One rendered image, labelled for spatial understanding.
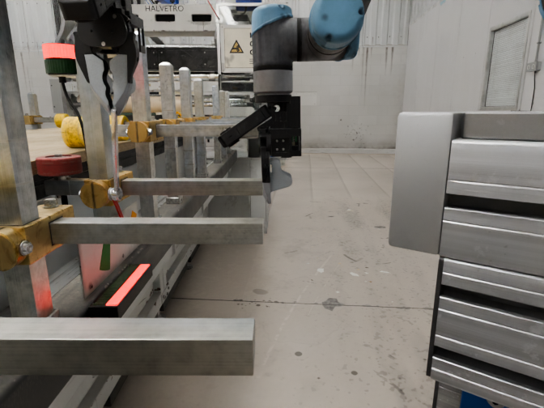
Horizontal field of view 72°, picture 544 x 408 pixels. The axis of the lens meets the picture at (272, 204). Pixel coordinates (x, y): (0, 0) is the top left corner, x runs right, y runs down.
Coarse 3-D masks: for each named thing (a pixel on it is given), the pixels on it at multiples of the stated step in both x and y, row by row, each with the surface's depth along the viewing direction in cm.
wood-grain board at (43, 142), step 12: (36, 132) 173; (48, 132) 173; (60, 132) 173; (36, 144) 110; (48, 144) 110; (60, 144) 110; (120, 144) 115; (132, 144) 125; (36, 156) 80; (84, 156) 94
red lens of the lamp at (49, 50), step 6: (42, 48) 65; (48, 48) 64; (54, 48) 64; (60, 48) 64; (66, 48) 65; (72, 48) 65; (48, 54) 64; (54, 54) 64; (60, 54) 64; (66, 54) 65; (72, 54) 66
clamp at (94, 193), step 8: (120, 176) 74; (128, 176) 78; (88, 184) 68; (96, 184) 68; (104, 184) 69; (112, 184) 71; (120, 184) 74; (80, 192) 69; (88, 192) 68; (96, 192) 68; (104, 192) 68; (88, 200) 69; (96, 200) 69; (104, 200) 69; (96, 208) 69
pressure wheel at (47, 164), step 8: (40, 160) 72; (48, 160) 72; (56, 160) 72; (64, 160) 73; (72, 160) 74; (80, 160) 76; (40, 168) 72; (48, 168) 72; (56, 168) 72; (64, 168) 73; (72, 168) 74; (80, 168) 76; (56, 176) 75; (64, 176) 76; (64, 200) 77
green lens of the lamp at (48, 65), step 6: (48, 60) 65; (54, 60) 64; (60, 60) 65; (66, 60) 65; (72, 60) 66; (48, 66) 65; (54, 66) 65; (60, 66) 65; (66, 66) 65; (72, 66) 66; (48, 72) 65; (54, 72) 65; (60, 72) 65; (66, 72) 65; (72, 72) 66
